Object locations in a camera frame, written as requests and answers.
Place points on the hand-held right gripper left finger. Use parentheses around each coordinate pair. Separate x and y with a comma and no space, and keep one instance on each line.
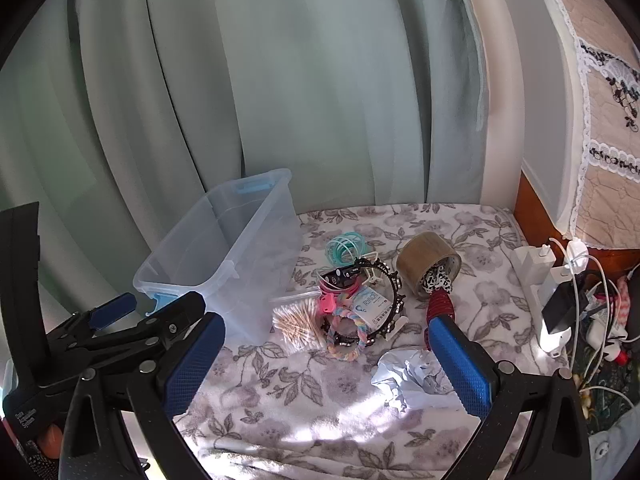
(195,360)

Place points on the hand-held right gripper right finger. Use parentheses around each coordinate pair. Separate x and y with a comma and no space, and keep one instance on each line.
(460,370)

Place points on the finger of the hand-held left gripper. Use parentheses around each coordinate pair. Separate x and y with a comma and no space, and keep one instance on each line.
(175,315)
(115,310)

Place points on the clear plastic container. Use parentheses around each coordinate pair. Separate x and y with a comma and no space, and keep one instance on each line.
(225,240)

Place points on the leopard print scrunchie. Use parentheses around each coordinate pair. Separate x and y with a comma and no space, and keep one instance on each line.
(434,279)

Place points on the brown tape roll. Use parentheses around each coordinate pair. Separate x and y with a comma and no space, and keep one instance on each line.
(420,255)

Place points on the crumpled white paper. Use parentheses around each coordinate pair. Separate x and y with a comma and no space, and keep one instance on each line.
(405,375)

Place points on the red ribbed brush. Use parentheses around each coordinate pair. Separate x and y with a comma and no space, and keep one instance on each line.
(440,305)

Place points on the white power strip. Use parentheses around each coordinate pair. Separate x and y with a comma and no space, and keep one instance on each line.
(547,340)

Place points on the black studded headband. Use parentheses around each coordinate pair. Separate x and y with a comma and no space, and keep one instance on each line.
(398,296)

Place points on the bag of cotton swabs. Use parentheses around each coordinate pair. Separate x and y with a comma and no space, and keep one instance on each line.
(295,325)

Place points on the white packet with blue label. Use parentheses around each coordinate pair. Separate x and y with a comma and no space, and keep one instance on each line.
(370,305)

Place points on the floral blanket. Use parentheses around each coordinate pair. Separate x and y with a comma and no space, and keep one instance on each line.
(300,400)

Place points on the black charger adapter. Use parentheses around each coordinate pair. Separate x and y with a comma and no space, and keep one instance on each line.
(560,307)

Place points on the white charger adapter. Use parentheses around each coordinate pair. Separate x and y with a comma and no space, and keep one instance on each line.
(532,257)

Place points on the pink hair clip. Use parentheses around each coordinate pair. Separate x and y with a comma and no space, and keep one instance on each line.
(331,305)

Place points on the wooden headboard panel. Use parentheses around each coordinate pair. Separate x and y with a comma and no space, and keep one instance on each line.
(532,210)

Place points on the green curtain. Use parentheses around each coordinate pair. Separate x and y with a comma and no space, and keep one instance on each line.
(300,85)

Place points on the quilted lace headboard cover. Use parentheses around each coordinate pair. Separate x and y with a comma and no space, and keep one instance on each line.
(605,135)

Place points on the cream padded bed post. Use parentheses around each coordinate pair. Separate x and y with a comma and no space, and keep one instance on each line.
(500,110)

